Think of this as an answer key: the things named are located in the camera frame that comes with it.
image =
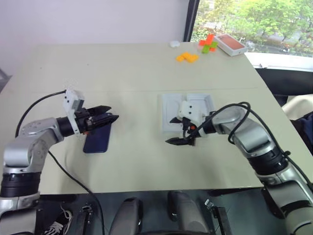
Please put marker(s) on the dark window frame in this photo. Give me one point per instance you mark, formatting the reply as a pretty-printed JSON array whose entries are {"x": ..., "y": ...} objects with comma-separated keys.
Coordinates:
[{"x": 192, "y": 19}]

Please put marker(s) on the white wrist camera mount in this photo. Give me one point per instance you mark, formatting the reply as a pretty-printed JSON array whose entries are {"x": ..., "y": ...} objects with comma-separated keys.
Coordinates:
[
  {"x": 69, "y": 100},
  {"x": 189, "y": 109}
]

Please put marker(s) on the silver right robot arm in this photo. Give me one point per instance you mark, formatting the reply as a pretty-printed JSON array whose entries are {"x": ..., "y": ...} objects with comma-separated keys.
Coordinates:
[{"x": 254, "y": 137}]

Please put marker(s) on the phone box with orange print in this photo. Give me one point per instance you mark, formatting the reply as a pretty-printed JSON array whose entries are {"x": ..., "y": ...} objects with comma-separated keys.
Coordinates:
[{"x": 232, "y": 45}]

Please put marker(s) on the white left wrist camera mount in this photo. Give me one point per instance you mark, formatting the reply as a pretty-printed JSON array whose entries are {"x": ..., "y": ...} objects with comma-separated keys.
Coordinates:
[{"x": 69, "y": 100}]

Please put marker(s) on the white phone box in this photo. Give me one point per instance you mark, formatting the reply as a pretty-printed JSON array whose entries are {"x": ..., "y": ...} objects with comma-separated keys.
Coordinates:
[{"x": 204, "y": 98}]

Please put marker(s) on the white phone box base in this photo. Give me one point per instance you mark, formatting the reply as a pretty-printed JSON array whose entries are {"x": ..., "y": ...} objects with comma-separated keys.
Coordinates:
[{"x": 171, "y": 107}]

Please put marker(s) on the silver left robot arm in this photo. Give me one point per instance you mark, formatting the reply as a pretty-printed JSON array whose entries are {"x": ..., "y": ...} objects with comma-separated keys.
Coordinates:
[{"x": 36, "y": 129}]

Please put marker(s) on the small orange toy brick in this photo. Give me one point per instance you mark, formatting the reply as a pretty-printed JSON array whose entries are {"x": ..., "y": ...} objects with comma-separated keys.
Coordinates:
[{"x": 212, "y": 49}]

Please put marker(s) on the large orange toy brick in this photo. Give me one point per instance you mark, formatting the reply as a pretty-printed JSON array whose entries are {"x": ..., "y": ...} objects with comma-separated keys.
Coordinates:
[{"x": 207, "y": 40}]

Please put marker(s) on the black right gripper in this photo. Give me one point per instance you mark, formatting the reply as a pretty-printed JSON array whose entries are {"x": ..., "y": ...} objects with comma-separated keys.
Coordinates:
[{"x": 188, "y": 129}]

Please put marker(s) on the dark grey furniture edge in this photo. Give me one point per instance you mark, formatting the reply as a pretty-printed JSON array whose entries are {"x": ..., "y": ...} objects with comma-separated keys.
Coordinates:
[{"x": 4, "y": 79}]

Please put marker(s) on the black sneaker with white laces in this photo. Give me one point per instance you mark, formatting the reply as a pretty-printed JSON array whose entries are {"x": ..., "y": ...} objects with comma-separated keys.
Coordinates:
[{"x": 58, "y": 225}]

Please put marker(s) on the yellow toy brick cluster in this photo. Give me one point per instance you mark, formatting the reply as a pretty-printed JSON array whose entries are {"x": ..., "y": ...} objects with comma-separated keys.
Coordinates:
[{"x": 187, "y": 57}]

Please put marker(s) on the white window sill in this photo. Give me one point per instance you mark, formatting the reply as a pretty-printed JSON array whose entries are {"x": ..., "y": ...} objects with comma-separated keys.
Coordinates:
[{"x": 281, "y": 60}]

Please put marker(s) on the dark navy bag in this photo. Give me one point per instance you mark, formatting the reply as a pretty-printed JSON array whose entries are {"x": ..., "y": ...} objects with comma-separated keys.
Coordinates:
[{"x": 304, "y": 134}]

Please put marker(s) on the white earbuds case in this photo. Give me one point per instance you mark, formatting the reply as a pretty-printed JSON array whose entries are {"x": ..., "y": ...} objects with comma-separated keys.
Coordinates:
[{"x": 174, "y": 43}]

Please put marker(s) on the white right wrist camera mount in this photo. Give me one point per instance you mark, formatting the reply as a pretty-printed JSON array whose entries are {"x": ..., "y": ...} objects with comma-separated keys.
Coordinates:
[{"x": 189, "y": 109}]

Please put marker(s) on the cream white cushion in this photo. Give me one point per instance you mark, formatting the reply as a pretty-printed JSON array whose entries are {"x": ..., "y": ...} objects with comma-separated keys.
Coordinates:
[{"x": 299, "y": 106}]

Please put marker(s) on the dark blue smartphone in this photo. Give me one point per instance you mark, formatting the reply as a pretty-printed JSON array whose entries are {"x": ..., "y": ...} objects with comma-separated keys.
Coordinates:
[{"x": 97, "y": 144}]

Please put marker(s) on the green toy brick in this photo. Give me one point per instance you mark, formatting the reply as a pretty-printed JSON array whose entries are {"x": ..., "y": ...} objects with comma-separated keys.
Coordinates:
[{"x": 206, "y": 49}]

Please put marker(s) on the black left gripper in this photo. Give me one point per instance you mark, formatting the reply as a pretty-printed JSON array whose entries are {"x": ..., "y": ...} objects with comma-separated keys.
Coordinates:
[{"x": 84, "y": 121}]

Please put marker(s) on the dark rounded shape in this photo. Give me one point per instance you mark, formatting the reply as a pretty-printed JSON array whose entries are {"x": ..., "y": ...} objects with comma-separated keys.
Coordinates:
[
  {"x": 183, "y": 213},
  {"x": 129, "y": 215}
]

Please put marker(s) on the black metal bracket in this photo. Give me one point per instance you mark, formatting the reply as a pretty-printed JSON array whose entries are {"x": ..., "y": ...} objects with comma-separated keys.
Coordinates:
[{"x": 87, "y": 220}]

